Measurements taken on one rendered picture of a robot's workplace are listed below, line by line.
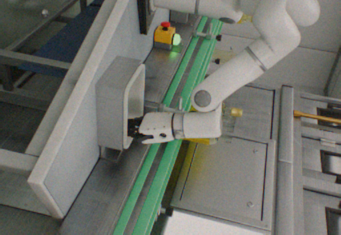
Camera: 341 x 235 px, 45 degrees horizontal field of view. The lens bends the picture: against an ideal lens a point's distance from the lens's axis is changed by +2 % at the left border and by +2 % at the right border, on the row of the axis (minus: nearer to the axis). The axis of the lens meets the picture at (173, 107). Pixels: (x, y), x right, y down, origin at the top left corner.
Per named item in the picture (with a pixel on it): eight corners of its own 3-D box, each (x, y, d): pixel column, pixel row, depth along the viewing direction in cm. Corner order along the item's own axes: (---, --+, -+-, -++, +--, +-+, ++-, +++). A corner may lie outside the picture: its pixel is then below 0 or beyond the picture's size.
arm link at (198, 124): (218, 83, 111) (222, 84, 120) (180, 86, 113) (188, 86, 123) (221, 138, 111) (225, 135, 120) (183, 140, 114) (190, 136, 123)
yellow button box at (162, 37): (152, 46, 168) (170, 50, 167) (153, 30, 164) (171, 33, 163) (157, 39, 174) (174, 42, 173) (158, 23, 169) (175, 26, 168)
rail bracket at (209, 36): (190, 37, 182) (220, 42, 180) (192, 22, 178) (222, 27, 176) (192, 33, 185) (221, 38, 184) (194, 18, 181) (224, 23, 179)
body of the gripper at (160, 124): (178, 146, 116) (140, 148, 118) (184, 126, 124) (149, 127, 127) (173, 125, 112) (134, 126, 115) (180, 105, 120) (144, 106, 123)
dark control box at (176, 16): (168, 20, 190) (186, 24, 189) (170, 4, 185) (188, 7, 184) (172, 14, 197) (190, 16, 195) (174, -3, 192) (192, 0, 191)
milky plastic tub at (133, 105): (98, 146, 123) (126, 152, 122) (96, 84, 110) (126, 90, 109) (118, 114, 137) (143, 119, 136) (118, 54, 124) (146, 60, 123)
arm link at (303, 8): (270, -30, 122) (314, -42, 110) (292, 3, 129) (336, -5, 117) (249, 5, 117) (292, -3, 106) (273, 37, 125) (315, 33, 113)
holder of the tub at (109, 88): (98, 158, 126) (122, 164, 125) (94, 84, 110) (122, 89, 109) (116, 125, 140) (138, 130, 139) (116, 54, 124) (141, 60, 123)
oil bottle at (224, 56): (197, 60, 222) (245, 68, 218) (198, 51, 218) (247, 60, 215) (199, 54, 226) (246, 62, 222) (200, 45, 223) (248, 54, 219)
